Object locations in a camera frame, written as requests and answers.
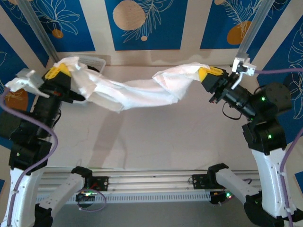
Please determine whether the white t-shirt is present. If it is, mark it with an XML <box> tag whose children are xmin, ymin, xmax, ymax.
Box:
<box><xmin>52</xmin><ymin>55</ymin><xmax>211</xmax><ymax>114</ymax></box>

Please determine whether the white plastic basket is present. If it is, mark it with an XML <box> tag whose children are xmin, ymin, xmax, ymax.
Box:
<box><xmin>77</xmin><ymin>54</ymin><xmax>107</xmax><ymax>74</ymax></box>

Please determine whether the black controller box green light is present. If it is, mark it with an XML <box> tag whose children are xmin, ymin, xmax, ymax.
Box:
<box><xmin>75</xmin><ymin>189</ymin><xmax>98</xmax><ymax>209</ymax></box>
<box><xmin>209</xmin><ymin>189</ymin><xmax>236</xmax><ymax>206</ymax></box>

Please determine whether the thin black right gripper cable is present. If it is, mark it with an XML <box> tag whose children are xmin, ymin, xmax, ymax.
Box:
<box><xmin>222</xmin><ymin>103</ymin><xmax>242</xmax><ymax>120</ymax></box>

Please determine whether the aluminium frame post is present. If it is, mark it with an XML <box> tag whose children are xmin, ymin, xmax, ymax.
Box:
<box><xmin>18</xmin><ymin>0</ymin><xmax>59</xmax><ymax>62</ymax></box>
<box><xmin>236</xmin><ymin>0</ymin><xmax>276</xmax><ymax>60</ymax></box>

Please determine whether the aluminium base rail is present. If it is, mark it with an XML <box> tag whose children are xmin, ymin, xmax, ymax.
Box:
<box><xmin>37</xmin><ymin>166</ymin><xmax>261</xmax><ymax>192</ymax></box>

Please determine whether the white slotted cable duct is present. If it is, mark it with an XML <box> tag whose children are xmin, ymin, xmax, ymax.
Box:
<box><xmin>35</xmin><ymin>190</ymin><xmax>212</xmax><ymax>205</ymax></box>

